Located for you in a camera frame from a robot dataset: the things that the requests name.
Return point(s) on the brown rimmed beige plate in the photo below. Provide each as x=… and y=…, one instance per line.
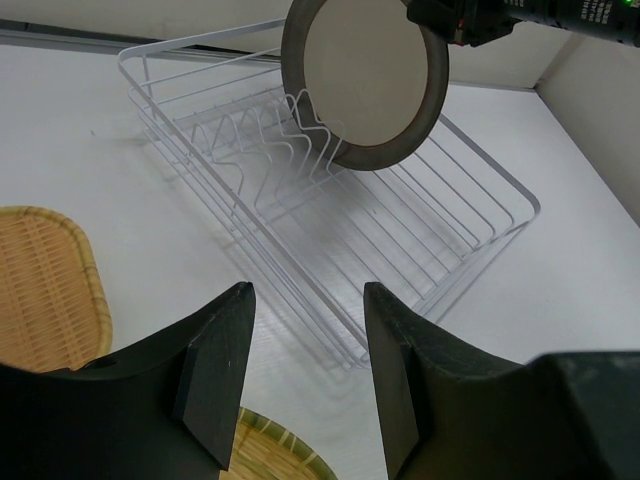
x=366, y=84

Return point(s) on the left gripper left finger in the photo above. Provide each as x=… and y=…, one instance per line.
x=164, y=407

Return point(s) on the white wire dish rack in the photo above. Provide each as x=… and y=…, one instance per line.
x=214, y=107

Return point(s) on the green rimmed woven bamboo tray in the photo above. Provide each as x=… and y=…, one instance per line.
x=264, y=449

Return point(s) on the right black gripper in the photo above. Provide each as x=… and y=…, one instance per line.
x=462, y=22

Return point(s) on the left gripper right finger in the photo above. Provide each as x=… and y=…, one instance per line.
x=449, y=410

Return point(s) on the orange woven bamboo tray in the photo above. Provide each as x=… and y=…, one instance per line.
x=54, y=311

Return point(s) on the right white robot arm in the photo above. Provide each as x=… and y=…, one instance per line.
x=612, y=20

